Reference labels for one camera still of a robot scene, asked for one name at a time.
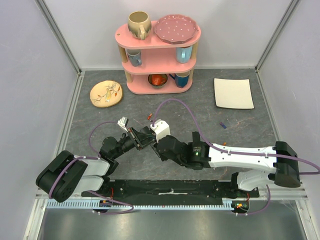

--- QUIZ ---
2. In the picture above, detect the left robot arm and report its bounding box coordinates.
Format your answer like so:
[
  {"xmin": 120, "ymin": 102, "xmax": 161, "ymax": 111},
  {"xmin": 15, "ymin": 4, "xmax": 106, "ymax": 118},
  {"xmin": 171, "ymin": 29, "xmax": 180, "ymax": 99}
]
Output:
[{"xmin": 35, "ymin": 126, "xmax": 154, "ymax": 203}]

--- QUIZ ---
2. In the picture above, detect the beige bird pattern plate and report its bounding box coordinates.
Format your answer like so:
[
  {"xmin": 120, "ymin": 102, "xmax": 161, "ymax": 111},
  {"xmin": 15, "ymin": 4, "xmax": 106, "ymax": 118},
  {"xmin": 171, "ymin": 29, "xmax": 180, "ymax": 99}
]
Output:
[{"xmin": 89, "ymin": 80, "xmax": 124, "ymax": 108}]

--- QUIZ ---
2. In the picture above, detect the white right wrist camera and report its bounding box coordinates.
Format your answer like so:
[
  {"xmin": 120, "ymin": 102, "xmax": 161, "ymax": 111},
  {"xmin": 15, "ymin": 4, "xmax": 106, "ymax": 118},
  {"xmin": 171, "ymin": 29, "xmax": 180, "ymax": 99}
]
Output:
[{"xmin": 150, "ymin": 119, "xmax": 171, "ymax": 143}]

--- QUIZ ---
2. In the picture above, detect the beige ceramic mug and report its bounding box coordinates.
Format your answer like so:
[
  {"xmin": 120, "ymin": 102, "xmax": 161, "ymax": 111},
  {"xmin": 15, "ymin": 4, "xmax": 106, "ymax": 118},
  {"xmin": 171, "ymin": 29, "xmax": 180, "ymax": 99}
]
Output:
[{"xmin": 127, "ymin": 11, "xmax": 152, "ymax": 40}]

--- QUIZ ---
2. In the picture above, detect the pink dotted plate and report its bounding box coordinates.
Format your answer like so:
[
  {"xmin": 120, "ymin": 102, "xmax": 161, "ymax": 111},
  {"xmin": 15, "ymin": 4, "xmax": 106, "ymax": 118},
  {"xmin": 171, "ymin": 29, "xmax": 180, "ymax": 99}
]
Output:
[{"xmin": 154, "ymin": 14, "xmax": 199, "ymax": 45}]

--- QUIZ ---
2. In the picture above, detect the light blue mug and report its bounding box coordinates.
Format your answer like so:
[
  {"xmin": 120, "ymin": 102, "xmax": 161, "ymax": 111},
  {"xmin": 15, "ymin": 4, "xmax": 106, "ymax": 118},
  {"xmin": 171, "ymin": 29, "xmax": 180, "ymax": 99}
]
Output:
[{"xmin": 176, "ymin": 45, "xmax": 193, "ymax": 64}]

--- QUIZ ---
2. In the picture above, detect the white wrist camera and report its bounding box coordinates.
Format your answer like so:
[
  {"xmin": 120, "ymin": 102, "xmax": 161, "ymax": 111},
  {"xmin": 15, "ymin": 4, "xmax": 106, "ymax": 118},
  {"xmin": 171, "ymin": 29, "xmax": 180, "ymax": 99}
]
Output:
[
  {"xmin": 117, "ymin": 116, "xmax": 129, "ymax": 132},
  {"xmin": 150, "ymin": 119, "xmax": 171, "ymax": 143}
]

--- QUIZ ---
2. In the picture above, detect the white square plate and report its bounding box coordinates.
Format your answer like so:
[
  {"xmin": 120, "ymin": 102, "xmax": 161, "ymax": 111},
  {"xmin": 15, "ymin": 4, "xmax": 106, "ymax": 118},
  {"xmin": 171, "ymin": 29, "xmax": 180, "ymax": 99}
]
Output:
[{"xmin": 213, "ymin": 78, "xmax": 255, "ymax": 110}]

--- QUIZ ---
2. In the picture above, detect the grey blue mug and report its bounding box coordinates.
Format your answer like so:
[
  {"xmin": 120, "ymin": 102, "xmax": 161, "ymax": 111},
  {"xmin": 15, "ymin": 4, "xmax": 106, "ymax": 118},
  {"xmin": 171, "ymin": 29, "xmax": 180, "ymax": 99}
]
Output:
[{"xmin": 126, "ymin": 49, "xmax": 142, "ymax": 67}]

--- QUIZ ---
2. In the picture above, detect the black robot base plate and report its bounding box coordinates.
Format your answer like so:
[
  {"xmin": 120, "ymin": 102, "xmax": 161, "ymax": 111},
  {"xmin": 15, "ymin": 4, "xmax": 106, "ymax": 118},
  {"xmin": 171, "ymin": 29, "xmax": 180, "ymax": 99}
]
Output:
[{"xmin": 96, "ymin": 179, "xmax": 260, "ymax": 205}]

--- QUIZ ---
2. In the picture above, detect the dark blue mug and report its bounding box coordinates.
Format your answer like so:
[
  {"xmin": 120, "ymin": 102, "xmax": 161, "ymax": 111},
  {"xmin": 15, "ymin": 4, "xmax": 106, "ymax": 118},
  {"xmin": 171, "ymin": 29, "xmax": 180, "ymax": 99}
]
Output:
[{"xmin": 169, "ymin": 71, "xmax": 190, "ymax": 88}]

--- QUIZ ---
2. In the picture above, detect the pink three-tier shelf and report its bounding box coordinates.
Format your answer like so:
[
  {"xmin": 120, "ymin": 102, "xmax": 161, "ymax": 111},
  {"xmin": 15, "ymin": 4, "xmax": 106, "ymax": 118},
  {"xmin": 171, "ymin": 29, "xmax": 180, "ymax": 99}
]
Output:
[{"xmin": 115, "ymin": 24, "xmax": 201, "ymax": 95}]

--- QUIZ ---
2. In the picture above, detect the slotted cable duct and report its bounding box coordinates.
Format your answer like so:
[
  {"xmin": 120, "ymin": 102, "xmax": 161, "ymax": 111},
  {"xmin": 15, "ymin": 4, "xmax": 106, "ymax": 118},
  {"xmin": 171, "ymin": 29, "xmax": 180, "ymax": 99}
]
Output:
[{"xmin": 46, "ymin": 197, "xmax": 251, "ymax": 209}]

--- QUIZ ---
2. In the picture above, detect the black remote control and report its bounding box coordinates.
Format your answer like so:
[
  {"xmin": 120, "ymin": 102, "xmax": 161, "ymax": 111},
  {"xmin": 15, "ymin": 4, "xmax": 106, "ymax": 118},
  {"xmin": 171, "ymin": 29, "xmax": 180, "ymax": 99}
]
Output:
[{"xmin": 140, "ymin": 126, "xmax": 157, "ymax": 146}]

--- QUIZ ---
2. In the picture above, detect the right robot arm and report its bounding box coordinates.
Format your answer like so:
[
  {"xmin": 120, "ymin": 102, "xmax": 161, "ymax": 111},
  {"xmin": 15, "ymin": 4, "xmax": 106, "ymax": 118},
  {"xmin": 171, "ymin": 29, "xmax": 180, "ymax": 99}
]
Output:
[{"xmin": 155, "ymin": 131, "xmax": 301, "ymax": 197}]

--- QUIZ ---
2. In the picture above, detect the orange red cup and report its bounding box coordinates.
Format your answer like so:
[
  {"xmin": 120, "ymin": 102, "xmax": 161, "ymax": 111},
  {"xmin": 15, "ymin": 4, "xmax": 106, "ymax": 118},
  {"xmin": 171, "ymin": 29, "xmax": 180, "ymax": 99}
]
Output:
[{"xmin": 151, "ymin": 74, "xmax": 167, "ymax": 86}]

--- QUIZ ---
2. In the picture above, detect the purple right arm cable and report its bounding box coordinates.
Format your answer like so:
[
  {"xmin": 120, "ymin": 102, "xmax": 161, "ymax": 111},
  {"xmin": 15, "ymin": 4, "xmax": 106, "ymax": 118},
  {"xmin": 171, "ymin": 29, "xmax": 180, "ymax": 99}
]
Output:
[{"xmin": 152, "ymin": 98, "xmax": 320, "ymax": 217}]

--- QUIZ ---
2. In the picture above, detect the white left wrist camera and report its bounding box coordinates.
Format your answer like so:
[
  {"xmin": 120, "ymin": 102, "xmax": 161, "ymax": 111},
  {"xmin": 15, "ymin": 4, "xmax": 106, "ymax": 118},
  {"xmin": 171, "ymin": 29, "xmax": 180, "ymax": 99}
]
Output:
[{"xmin": 117, "ymin": 116, "xmax": 129, "ymax": 132}]

